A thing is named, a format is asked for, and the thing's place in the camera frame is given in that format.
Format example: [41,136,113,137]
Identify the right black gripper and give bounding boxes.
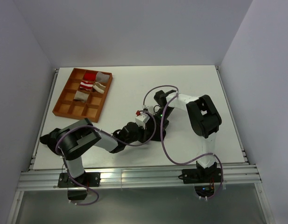
[149,107,174,138]

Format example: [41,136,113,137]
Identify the beige red sock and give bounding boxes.
[74,91,89,103]

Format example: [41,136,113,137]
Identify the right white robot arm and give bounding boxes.
[154,90,222,182]

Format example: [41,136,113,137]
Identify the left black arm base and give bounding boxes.
[57,172,100,202]

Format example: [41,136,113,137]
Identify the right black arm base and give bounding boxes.
[178,168,223,199]

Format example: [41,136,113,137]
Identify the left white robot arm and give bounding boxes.
[56,115,157,186]

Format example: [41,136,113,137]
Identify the red white striped sock roll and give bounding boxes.
[79,80,93,91]

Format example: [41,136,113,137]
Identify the beige white rolled sock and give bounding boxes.
[92,82,106,94]

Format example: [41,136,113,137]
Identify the grey rolled sock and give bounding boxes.
[95,71,110,83]

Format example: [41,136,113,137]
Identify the red rolled sock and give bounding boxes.
[83,72,97,81]

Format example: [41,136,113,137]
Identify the orange compartment tray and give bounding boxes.
[52,68,112,123]

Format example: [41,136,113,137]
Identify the black patterned sock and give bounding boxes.
[40,128,61,155]

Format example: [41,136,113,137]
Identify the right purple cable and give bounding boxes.
[142,84,225,199]

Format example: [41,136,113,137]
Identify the purple cable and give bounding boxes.
[142,84,225,199]
[55,113,157,206]

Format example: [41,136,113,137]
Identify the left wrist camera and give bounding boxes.
[135,113,150,129]

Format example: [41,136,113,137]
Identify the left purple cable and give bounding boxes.
[55,113,157,206]

